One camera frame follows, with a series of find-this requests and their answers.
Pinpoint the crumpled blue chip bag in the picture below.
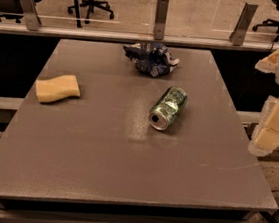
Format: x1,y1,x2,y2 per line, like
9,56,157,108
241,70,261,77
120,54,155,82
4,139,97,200
123,42,180,78

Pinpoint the green soda can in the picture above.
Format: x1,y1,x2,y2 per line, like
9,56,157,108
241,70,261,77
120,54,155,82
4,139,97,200
149,86,188,131

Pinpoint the yellow sponge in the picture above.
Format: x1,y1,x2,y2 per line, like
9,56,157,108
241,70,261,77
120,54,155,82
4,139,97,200
35,75,80,103

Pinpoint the right metal bracket post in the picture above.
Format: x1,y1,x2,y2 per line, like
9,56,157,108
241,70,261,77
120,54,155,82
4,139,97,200
229,3,258,46

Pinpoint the metal rail barrier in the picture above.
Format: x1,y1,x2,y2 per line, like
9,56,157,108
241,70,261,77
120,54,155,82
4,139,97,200
0,22,279,52

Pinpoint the black office chair left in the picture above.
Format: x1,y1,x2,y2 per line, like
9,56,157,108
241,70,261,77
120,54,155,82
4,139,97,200
79,0,114,24

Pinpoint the metal bracket post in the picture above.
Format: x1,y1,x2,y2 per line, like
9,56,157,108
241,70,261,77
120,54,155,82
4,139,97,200
19,0,41,31
229,3,258,46
153,0,169,40

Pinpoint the left metal bracket post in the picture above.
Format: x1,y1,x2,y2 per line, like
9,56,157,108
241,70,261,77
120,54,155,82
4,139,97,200
19,0,41,31

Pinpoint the middle metal bracket post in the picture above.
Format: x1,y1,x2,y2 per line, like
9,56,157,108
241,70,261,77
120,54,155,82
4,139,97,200
153,0,169,40

